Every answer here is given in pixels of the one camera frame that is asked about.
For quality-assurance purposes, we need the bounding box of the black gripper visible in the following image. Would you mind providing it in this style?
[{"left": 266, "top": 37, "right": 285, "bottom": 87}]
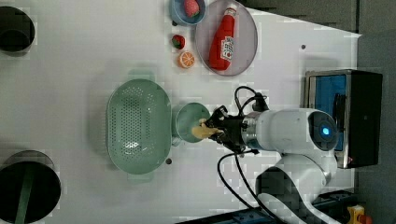
[{"left": 205, "top": 105, "right": 246, "bottom": 153}]

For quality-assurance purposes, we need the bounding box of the peeled yellow toy banana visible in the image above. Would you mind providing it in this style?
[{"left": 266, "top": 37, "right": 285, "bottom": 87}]
[{"left": 191, "top": 119, "right": 220, "bottom": 139}]

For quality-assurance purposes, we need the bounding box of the teal green mug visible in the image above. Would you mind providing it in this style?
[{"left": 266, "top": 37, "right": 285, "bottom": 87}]
[{"left": 172, "top": 103, "right": 210, "bottom": 147}]

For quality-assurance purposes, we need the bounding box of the orange slice toy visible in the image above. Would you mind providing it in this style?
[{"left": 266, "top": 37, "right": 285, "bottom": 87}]
[{"left": 177, "top": 51, "right": 195, "bottom": 69}]

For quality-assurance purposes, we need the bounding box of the red ketchup bottle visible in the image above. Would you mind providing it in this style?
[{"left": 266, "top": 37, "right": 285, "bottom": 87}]
[{"left": 209, "top": 5, "right": 237, "bottom": 71}]

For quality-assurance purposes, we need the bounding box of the green perforated colander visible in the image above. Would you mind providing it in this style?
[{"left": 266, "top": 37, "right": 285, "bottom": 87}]
[{"left": 106, "top": 71, "right": 172, "bottom": 184}]

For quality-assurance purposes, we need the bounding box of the grey round plate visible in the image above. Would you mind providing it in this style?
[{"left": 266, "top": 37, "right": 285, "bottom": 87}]
[{"left": 195, "top": 0, "right": 258, "bottom": 77}]

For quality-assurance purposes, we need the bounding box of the red toy strawberry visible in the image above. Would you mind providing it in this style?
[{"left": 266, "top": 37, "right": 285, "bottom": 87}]
[{"left": 172, "top": 35, "right": 186, "bottom": 49}]

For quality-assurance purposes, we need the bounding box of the pink strawberry in bowl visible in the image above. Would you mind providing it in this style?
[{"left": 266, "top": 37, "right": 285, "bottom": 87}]
[{"left": 183, "top": 0, "right": 200, "bottom": 18}]

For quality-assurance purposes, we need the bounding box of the blue bowl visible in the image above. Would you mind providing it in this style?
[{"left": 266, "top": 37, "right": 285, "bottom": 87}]
[{"left": 170, "top": 0, "right": 206, "bottom": 25}]

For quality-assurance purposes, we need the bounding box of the silver black toaster oven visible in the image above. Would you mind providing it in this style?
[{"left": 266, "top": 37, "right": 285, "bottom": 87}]
[{"left": 304, "top": 69, "right": 383, "bottom": 169}]

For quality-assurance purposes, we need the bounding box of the blue metal frame rail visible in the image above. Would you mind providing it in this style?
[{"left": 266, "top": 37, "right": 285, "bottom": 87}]
[{"left": 177, "top": 190, "right": 358, "bottom": 224}]

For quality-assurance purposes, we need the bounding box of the black round mount lower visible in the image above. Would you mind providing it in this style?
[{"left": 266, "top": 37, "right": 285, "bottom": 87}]
[{"left": 0, "top": 150, "right": 62, "bottom": 224}]

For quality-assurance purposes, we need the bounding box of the black round mount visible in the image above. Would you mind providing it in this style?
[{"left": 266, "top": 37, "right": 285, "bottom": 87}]
[
  {"left": 0, "top": 150, "right": 62, "bottom": 224},
  {"left": 0, "top": 6, "right": 35, "bottom": 52}
]

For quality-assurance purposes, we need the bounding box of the black round mount upper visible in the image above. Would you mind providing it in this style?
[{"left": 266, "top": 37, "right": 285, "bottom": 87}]
[{"left": 0, "top": 6, "right": 35, "bottom": 52}]

